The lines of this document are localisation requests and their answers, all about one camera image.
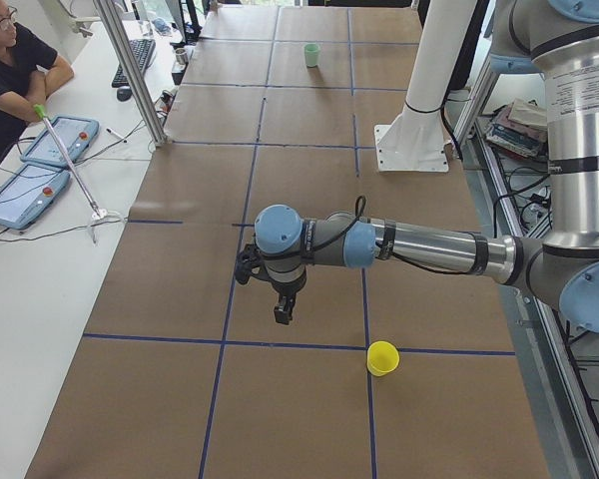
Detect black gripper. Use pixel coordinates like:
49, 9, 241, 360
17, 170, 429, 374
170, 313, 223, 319
268, 266, 306, 324

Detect yellow cup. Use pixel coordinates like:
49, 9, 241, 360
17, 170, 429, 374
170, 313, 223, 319
366, 340, 400, 377

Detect green cup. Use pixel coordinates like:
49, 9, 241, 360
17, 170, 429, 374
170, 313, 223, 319
303, 43, 320, 68

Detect metal cup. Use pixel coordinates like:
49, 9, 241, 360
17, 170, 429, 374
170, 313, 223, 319
173, 48, 189, 74

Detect stack of books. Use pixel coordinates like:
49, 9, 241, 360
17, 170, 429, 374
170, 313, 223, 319
485, 99, 548, 158

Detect brown paper table cover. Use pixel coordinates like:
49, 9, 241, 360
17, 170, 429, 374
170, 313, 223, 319
27, 6, 549, 478

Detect black marker pen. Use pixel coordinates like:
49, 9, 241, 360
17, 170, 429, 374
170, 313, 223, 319
105, 128, 128, 144

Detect black computer mouse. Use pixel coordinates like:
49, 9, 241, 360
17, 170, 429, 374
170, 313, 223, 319
116, 86, 133, 102

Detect far blue teach pendant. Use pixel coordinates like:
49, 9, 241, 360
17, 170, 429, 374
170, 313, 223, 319
20, 115, 100, 168

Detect blue teach pendant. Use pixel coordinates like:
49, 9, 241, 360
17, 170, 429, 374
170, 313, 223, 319
0, 163, 70, 231
20, 115, 100, 168

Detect near blue teach pendant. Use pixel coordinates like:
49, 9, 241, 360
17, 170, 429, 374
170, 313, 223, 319
0, 163, 70, 231

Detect black keyboard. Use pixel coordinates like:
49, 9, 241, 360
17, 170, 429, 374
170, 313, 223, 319
111, 38, 156, 88

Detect seated person in black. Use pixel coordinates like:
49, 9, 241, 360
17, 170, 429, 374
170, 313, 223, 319
0, 1, 74, 160

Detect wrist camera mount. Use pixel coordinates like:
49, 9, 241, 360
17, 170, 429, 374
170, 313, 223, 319
234, 243, 265, 285

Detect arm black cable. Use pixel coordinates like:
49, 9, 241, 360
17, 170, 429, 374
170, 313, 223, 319
303, 195, 475, 275

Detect white camera pillar with base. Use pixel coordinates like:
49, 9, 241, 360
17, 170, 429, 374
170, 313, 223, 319
375, 1, 452, 173

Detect reacher grabber stick green handle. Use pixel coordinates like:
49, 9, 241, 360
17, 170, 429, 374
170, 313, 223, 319
33, 104, 126, 244

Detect aluminium frame post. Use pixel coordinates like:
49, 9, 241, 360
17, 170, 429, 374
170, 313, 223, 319
94, 0, 168, 148

